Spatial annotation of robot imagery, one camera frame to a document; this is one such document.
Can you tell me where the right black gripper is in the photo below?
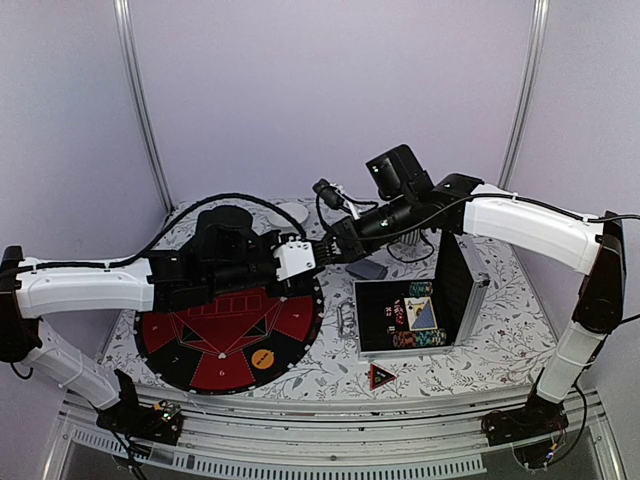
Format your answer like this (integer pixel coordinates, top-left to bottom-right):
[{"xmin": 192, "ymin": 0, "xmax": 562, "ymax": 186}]
[{"xmin": 320, "ymin": 193, "xmax": 418, "ymax": 264}]

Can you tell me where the orange big blind button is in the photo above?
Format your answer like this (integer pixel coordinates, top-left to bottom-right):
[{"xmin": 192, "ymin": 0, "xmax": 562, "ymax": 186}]
[{"xmin": 251, "ymin": 349, "xmax": 275, "ymax": 370}]

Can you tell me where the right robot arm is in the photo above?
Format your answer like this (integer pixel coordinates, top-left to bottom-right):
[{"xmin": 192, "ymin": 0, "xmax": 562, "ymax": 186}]
[{"xmin": 322, "ymin": 144, "xmax": 628, "ymax": 436}]

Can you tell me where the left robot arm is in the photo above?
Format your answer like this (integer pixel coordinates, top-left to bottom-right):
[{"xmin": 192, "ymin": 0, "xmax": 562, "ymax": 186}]
[{"xmin": 1, "ymin": 194, "xmax": 319, "ymax": 434}]

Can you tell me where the white ceramic bowl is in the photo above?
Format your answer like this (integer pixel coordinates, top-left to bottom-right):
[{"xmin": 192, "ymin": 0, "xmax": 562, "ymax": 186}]
[{"xmin": 273, "ymin": 202, "xmax": 309, "ymax": 228}]

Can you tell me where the striped grey white cup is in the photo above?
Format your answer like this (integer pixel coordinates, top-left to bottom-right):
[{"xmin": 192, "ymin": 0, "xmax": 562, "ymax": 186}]
[{"xmin": 398, "ymin": 229, "xmax": 422, "ymax": 246}]

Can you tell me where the upper poker chip row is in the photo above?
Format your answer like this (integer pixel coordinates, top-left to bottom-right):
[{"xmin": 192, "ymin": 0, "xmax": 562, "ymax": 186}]
[{"xmin": 408, "ymin": 281, "xmax": 433, "ymax": 298}]

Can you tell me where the poker chip row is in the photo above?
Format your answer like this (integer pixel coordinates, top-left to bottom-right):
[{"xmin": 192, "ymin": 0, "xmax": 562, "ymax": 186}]
[
  {"xmin": 392, "ymin": 329, "xmax": 447, "ymax": 349},
  {"xmin": 408, "ymin": 281, "xmax": 433, "ymax": 298}
]

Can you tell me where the round red black poker mat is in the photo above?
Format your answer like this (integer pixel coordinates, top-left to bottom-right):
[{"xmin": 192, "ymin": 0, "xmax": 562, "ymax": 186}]
[{"xmin": 134, "ymin": 278, "xmax": 324, "ymax": 395}]

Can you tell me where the red dice group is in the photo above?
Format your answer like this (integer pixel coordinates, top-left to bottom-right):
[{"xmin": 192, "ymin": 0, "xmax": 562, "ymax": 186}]
[{"xmin": 384, "ymin": 303, "xmax": 407, "ymax": 335}]

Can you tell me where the aluminium poker chip case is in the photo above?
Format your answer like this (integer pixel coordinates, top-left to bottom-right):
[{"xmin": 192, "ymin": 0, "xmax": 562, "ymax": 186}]
[{"xmin": 337, "ymin": 233, "xmax": 490, "ymax": 360}]

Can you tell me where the boxed card deck ace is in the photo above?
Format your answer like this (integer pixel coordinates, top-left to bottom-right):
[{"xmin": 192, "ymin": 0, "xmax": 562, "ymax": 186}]
[{"xmin": 404, "ymin": 297, "xmax": 437, "ymax": 331}]

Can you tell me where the lower poker chip row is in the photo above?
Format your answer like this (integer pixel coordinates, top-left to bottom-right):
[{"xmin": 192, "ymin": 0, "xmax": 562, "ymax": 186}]
[{"xmin": 392, "ymin": 329, "xmax": 447, "ymax": 349}]

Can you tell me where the red black triangle card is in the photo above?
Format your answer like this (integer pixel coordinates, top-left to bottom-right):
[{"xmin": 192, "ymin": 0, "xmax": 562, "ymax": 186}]
[{"xmin": 368, "ymin": 363, "xmax": 397, "ymax": 391}]

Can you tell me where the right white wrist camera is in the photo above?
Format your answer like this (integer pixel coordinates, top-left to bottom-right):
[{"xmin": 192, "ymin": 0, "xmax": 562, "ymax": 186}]
[{"xmin": 312, "ymin": 178, "xmax": 379, "ymax": 219}]

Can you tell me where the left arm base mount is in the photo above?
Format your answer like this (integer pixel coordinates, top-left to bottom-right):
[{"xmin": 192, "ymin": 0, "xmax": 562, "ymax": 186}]
[{"xmin": 96, "ymin": 400, "xmax": 184, "ymax": 446}]

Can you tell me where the front aluminium rail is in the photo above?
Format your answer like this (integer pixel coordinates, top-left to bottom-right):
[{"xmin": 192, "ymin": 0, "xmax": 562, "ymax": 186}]
[{"xmin": 40, "ymin": 387, "xmax": 631, "ymax": 479}]

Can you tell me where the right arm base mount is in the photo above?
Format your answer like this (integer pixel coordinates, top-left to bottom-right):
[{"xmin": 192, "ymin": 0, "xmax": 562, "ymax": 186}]
[{"xmin": 480, "ymin": 396, "xmax": 569, "ymax": 446}]

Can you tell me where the left aluminium frame post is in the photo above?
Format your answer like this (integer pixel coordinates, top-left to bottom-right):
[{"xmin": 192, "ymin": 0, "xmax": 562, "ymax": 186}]
[{"xmin": 113, "ymin": 0, "xmax": 175, "ymax": 214}]

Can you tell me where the aluminium frame post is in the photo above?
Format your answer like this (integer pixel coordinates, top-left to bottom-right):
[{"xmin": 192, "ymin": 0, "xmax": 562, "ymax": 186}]
[
  {"xmin": 498, "ymin": 0, "xmax": 550, "ymax": 189},
  {"xmin": 113, "ymin": 0, "xmax": 175, "ymax": 214}
]

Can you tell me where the right aluminium frame post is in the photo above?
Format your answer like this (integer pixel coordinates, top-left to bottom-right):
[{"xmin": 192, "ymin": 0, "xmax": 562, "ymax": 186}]
[{"xmin": 498, "ymin": 0, "xmax": 550, "ymax": 189}]

